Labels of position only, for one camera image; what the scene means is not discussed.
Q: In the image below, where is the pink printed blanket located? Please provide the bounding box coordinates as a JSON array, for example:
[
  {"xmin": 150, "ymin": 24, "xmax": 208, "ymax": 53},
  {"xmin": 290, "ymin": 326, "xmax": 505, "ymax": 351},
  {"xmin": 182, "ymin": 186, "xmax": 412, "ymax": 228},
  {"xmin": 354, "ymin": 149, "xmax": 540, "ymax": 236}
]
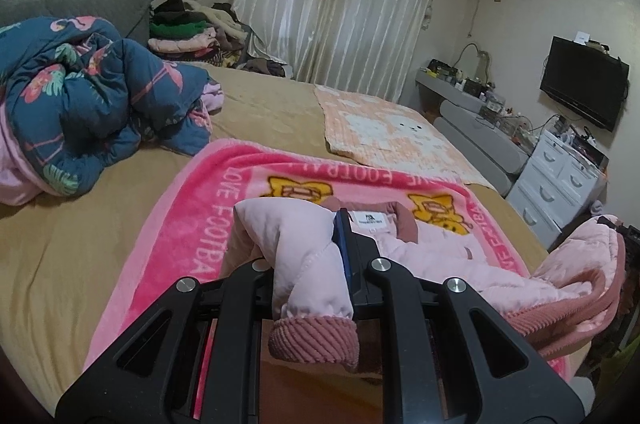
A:
[{"xmin": 82, "ymin": 138, "xmax": 581, "ymax": 380}]

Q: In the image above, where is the peach printed towel blanket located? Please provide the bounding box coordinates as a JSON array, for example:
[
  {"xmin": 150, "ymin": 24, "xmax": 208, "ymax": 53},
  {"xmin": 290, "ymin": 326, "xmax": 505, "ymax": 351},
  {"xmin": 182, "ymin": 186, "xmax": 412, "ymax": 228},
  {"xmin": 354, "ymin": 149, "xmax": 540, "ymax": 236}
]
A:
[{"xmin": 314, "ymin": 84, "xmax": 496, "ymax": 191}]

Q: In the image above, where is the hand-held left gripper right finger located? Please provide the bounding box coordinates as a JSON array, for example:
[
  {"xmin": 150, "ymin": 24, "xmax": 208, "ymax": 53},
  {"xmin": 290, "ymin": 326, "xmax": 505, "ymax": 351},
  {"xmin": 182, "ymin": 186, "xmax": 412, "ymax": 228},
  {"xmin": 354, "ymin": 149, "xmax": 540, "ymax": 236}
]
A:
[{"xmin": 332, "ymin": 208, "xmax": 586, "ymax": 424}]

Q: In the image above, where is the clutter of small desk things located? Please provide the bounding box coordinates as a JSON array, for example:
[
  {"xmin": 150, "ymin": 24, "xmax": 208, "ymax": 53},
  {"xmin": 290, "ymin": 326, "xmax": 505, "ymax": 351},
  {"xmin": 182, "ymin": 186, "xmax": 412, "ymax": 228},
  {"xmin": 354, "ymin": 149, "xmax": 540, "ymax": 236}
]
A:
[{"xmin": 427, "ymin": 58, "xmax": 538, "ymax": 140}]

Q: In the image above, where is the black wall television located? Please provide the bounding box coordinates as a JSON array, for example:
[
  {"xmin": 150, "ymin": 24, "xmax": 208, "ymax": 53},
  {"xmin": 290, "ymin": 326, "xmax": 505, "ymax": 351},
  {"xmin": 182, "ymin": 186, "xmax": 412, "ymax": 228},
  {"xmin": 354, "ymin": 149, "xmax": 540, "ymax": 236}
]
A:
[{"xmin": 540, "ymin": 35, "xmax": 631, "ymax": 132}]

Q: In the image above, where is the blue floral quilt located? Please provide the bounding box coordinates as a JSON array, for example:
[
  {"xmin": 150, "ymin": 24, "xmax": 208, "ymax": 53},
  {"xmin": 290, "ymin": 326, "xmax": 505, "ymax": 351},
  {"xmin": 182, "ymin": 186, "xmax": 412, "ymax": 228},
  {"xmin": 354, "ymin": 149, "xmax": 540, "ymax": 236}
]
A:
[{"xmin": 0, "ymin": 16, "xmax": 225, "ymax": 206}]

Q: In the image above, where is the grey desk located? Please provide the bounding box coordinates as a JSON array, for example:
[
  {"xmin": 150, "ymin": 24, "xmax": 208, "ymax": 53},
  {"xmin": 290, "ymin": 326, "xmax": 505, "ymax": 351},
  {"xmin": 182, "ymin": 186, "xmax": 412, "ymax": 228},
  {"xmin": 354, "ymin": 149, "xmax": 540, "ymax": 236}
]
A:
[{"xmin": 415, "ymin": 69, "xmax": 531, "ymax": 191}]

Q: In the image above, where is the grey headboard cushion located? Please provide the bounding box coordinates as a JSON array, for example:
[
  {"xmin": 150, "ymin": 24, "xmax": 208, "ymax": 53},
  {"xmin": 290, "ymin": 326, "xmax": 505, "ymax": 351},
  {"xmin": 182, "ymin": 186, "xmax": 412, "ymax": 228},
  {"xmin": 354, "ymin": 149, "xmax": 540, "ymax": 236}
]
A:
[{"xmin": 0, "ymin": 0, "xmax": 156, "ymax": 47}]

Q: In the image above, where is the pile of folded clothes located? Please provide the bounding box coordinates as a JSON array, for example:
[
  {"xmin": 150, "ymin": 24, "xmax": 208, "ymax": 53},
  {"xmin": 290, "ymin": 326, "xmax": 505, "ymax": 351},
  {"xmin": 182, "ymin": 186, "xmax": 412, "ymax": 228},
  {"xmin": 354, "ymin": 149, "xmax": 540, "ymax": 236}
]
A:
[{"xmin": 148, "ymin": 0, "xmax": 293, "ymax": 79}]

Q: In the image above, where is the bed with tan sheet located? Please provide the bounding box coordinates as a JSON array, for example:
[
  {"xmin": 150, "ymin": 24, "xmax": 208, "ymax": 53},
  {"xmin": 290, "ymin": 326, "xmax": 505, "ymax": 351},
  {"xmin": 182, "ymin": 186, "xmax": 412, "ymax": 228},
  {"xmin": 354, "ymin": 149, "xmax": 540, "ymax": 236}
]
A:
[{"xmin": 0, "ymin": 63, "xmax": 551, "ymax": 420}]

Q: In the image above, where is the white drawer cabinet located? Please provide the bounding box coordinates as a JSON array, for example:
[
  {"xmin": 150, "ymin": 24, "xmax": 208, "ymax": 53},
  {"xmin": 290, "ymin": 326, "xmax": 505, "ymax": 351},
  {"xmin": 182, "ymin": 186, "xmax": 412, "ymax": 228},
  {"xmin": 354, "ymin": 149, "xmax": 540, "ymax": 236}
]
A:
[{"xmin": 506, "ymin": 129, "xmax": 608, "ymax": 250}]

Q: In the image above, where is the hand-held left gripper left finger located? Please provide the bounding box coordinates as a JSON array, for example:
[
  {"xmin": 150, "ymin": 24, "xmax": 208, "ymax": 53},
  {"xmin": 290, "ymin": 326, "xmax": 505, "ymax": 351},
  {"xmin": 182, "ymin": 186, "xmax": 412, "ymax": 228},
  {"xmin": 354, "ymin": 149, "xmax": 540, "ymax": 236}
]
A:
[{"xmin": 56, "ymin": 260, "xmax": 281, "ymax": 424}]

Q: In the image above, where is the clutter on drawer cabinet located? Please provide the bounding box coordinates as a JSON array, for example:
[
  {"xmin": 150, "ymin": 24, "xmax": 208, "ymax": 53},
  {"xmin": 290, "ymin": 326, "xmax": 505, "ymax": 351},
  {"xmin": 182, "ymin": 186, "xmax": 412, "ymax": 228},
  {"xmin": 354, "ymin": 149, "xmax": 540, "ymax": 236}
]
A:
[{"xmin": 542, "ymin": 114, "xmax": 611, "ymax": 170}]

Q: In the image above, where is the pink padded jacket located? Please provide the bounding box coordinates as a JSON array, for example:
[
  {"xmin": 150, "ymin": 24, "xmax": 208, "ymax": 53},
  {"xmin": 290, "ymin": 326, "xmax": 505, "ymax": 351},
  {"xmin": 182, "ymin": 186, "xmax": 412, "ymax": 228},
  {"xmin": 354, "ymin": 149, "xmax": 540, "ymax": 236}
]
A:
[{"xmin": 220, "ymin": 198, "xmax": 628, "ymax": 372}]

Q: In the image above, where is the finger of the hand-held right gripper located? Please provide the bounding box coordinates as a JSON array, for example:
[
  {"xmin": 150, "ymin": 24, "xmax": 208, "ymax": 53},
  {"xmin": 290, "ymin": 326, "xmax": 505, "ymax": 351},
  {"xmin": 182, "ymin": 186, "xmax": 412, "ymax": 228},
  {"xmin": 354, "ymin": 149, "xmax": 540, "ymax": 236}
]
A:
[{"xmin": 618, "ymin": 224, "xmax": 640, "ymax": 272}]

